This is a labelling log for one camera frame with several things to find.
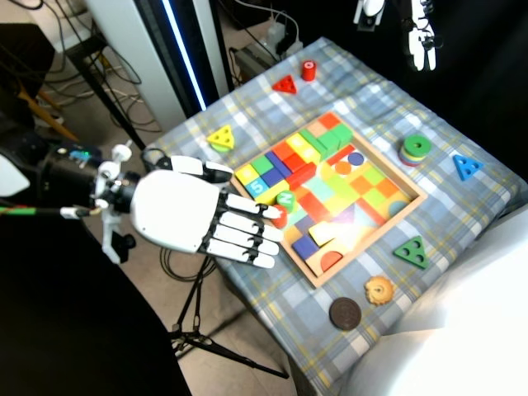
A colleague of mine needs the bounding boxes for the round brown chocolate biscuit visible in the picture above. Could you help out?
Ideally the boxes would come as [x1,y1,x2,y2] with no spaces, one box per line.
[328,296,363,331]

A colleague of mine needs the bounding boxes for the black equipment case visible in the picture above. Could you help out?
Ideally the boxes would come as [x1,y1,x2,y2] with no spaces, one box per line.
[0,22,57,129]

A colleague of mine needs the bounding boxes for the black tripod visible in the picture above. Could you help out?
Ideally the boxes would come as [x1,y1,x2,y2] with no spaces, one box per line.
[167,247,290,380]

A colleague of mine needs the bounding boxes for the green cylinder block letter N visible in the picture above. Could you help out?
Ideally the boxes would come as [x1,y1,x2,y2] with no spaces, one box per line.
[275,190,297,214]

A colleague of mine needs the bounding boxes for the wooden tray with printed pattern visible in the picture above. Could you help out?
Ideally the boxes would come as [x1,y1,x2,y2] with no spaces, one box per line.
[229,110,428,289]

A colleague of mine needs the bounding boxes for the blue plaid table cloth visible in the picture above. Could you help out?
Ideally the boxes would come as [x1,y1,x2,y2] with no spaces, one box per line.
[144,36,519,396]

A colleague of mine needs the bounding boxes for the red cylinder block plus sign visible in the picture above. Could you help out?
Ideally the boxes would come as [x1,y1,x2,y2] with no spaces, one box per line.
[270,205,290,229]

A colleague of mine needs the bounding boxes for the yellow triangle block three holes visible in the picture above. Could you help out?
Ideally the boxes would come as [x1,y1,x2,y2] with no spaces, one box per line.
[205,125,236,150]

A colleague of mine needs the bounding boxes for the green triangle block three holes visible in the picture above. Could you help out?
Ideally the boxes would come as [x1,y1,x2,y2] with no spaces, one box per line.
[393,235,430,270]

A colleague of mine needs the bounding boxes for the tan flower-shaped biscuit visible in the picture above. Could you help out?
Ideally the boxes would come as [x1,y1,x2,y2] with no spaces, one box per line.
[363,275,396,307]

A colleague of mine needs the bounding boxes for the blue triangle block three holes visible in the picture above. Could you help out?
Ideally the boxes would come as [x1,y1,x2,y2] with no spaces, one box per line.
[452,154,484,182]

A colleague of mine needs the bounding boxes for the black fabric screen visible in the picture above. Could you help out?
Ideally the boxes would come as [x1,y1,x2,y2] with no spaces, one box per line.
[304,0,528,195]

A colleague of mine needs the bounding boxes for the white power strip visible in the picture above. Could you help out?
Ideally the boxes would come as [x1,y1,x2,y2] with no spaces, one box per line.
[263,16,304,54]

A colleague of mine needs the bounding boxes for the yellow cube block number 5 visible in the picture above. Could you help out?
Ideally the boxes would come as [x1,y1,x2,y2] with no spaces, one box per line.
[309,222,337,248]

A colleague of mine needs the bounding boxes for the red round disc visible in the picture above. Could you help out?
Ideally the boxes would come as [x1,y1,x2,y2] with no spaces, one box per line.
[300,59,318,83]

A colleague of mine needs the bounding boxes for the red triangle block three holes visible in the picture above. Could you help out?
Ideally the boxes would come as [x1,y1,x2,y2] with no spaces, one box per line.
[271,75,298,96]

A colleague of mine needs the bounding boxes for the white column with blue light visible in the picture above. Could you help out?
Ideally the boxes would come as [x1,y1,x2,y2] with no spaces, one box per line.
[84,0,232,133]

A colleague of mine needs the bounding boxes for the dark blue cube block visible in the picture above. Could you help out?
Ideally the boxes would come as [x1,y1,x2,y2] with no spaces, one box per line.
[291,234,321,261]

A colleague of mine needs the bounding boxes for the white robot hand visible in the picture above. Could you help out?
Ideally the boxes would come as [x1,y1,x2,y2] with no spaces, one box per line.
[407,18,445,72]
[130,153,289,269]

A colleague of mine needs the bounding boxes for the black metal stand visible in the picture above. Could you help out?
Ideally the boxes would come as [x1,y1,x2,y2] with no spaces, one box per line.
[61,32,148,152]

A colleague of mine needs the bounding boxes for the green wooden ring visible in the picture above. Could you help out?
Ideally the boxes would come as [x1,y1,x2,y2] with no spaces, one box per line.
[403,134,433,160]

